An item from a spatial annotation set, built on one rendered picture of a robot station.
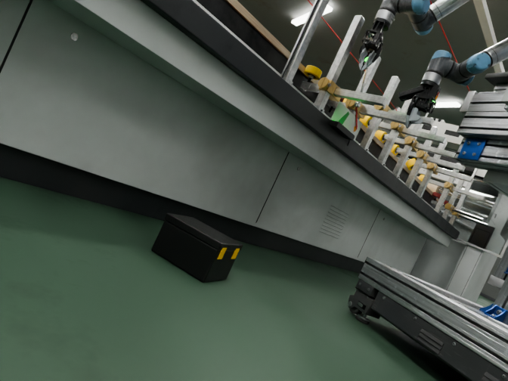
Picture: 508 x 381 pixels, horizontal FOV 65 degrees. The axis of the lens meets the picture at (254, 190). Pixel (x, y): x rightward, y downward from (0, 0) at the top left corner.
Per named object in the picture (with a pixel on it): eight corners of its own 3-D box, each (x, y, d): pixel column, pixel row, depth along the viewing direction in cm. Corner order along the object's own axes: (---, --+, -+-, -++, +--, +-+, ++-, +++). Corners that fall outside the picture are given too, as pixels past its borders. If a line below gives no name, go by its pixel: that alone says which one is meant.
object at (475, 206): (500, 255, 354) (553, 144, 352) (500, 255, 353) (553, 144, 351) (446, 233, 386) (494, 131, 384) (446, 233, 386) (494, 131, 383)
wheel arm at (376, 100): (384, 109, 160) (388, 99, 160) (381, 105, 157) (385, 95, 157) (303, 91, 188) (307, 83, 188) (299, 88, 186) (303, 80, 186)
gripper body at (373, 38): (360, 41, 167) (372, 15, 167) (362, 51, 175) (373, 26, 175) (377, 46, 164) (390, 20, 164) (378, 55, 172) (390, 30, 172)
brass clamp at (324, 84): (339, 102, 178) (345, 92, 178) (326, 88, 168) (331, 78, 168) (329, 100, 182) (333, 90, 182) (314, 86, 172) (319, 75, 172)
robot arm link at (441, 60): (457, 54, 171) (439, 46, 171) (447, 77, 171) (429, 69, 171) (448, 60, 179) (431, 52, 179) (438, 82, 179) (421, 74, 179)
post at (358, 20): (319, 119, 173) (365, 18, 173) (315, 115, 171) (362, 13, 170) (313, 117, 176) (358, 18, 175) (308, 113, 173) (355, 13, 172)
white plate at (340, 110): (354, 141, 198) (363, 123, 198) (330, 121, 178) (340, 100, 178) (353, 141, 198) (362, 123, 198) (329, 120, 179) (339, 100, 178)
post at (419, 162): (408, 193, 267) (438, 128, 266) (407, 191, 265) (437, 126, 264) (403, 191, 269) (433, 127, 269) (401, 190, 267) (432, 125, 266)
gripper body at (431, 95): (426, 107, 169) (438, 82, 169) (407, 104, 175) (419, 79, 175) (431, 115, 175) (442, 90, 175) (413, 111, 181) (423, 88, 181)
